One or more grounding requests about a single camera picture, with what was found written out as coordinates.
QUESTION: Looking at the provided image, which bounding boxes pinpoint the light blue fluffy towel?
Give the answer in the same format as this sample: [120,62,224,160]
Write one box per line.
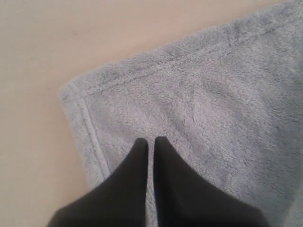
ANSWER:
[58,0,303,227]

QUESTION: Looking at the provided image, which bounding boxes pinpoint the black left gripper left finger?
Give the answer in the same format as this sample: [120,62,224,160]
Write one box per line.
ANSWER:
[48,138,148,227]

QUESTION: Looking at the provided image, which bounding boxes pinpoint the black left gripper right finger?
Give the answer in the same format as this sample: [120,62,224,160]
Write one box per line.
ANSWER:
[153,137,267,227]

